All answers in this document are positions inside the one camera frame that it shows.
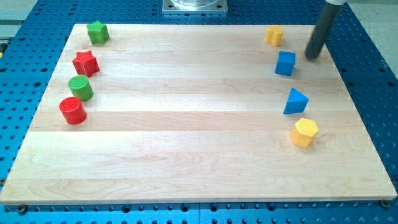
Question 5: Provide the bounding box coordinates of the yellow hexagon block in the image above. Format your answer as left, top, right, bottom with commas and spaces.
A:
290, 118, 319, 147

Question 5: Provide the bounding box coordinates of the red star block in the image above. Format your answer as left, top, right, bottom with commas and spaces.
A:
72, 50, 100, 77

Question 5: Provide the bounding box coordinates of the green cylinder block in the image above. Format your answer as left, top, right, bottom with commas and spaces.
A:
68, 75, 94, 101

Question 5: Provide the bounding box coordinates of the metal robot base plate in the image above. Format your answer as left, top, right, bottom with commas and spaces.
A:
162, 0, 228, 15

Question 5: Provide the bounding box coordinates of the wooden board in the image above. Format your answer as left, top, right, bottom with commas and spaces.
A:
1, 24, 397, 205

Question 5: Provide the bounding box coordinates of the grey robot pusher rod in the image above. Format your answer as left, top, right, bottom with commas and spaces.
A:
305, 0, 346, 60

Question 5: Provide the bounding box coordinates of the yellow heart block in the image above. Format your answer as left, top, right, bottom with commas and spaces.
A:
264, 25, 284, 46

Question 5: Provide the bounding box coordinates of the blue cube block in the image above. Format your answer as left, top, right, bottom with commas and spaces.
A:
274, 51, 296, 76

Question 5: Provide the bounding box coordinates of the red cylinder block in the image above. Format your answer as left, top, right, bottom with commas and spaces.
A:
59, 96, 87, 125

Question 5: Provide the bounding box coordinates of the green star block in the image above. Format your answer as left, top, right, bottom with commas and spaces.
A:
86, 21, 109, 45

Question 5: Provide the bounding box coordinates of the blue triangle block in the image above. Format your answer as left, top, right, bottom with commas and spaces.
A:
283, 88, 309, 114

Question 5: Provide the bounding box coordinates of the blue perforated table plate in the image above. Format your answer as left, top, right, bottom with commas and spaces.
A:
1, 1, 397, 223

